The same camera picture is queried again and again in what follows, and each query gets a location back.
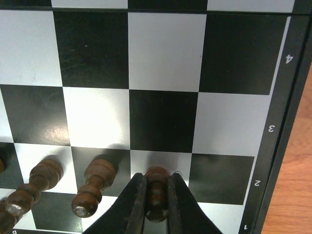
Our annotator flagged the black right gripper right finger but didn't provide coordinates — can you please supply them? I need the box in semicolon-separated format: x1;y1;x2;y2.
167;173;221;234

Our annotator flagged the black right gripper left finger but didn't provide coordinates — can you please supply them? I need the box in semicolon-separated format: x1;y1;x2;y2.
83;173;147;234

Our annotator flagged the dark pawn top row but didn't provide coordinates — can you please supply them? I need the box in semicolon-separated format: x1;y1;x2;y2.
145;167;169;223
71;159;117;218

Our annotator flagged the dark pawn moved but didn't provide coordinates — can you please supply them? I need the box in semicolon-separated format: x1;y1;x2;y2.
0;159;5;174
5;159;64;216

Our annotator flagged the dark chess queen piece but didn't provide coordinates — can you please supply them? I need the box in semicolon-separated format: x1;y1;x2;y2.
0;200;18;234

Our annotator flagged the black grey chess board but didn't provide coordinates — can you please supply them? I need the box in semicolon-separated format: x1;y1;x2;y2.
0;0;312;234

